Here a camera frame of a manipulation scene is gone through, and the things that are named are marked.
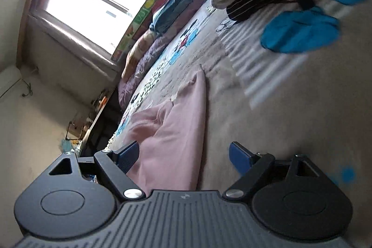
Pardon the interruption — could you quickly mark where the pink sweatshirt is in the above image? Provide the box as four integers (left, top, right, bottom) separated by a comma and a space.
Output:
123, 69, 207, 195

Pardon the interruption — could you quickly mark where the dark cluttered desk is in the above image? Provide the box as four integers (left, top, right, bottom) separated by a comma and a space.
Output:
60, 88, 122, 157

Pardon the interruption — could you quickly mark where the purple floral quilt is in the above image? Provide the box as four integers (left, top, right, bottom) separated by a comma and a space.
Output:
118, 0, 206, 110

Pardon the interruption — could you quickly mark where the Mickey Mouse bed blanket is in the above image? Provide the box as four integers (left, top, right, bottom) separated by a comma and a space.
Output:
108, 0, 371, 247

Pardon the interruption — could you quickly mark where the yellow patterned pillow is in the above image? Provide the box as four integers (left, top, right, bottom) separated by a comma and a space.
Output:
122, 29, 156, 83

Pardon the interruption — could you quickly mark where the colourful alphabet headboard panel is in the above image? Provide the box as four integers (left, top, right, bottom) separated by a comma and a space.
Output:
110, 0, 157, 63

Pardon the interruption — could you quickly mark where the blue folded quilt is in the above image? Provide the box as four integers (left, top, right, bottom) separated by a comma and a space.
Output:
149, 0, 194, 36

